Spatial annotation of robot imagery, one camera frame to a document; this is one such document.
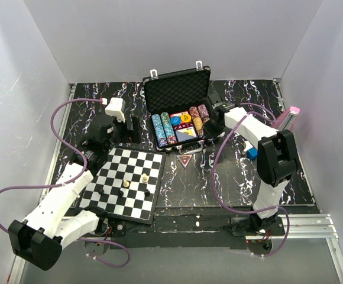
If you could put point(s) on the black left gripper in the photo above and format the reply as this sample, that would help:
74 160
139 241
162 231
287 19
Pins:
133 136

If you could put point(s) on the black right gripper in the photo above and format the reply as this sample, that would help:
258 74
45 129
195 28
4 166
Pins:
209 133

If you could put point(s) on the yellow big blind button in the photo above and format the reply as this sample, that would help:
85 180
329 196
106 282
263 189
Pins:
185 118

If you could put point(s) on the blue playing card deck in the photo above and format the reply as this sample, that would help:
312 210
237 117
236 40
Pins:
185 134

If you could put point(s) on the red playing card deck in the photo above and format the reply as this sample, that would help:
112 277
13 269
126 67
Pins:
179 114

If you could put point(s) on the blue small blind button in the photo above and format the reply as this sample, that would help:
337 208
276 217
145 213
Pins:
175 120

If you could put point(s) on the black poker set case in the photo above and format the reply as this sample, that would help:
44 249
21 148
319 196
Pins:
176 91

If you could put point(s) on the triangular all-in marker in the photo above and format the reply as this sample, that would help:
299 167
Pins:
184 159

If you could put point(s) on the black white chess board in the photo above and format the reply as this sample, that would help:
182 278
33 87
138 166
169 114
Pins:
127 164

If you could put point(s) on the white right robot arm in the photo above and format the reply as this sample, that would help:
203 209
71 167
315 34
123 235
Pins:
277 157

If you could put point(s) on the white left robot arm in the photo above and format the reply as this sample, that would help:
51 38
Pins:
42 235

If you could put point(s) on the purple red chip column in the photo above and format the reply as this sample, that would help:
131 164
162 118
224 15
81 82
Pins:
203 112

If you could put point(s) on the red yellow chip column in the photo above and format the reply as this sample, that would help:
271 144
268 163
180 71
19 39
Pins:
197 121

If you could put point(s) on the light blue chip column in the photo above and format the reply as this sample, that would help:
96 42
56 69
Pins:
159 130

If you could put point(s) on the green blue chip column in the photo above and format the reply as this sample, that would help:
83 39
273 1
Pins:
168 128

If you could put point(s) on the white and blue block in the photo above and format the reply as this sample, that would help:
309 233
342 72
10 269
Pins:
249 151

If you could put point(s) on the white chess pawn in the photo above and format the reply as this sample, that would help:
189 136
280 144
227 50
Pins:
126 184

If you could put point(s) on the black chess piece right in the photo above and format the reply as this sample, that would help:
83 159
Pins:
147 193

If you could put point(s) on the pink metronome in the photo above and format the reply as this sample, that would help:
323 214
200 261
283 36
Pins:
286 120

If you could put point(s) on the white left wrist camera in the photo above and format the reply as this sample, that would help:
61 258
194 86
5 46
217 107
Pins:
115 108

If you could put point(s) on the aluminium rail frame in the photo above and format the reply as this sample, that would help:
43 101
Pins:
186 213

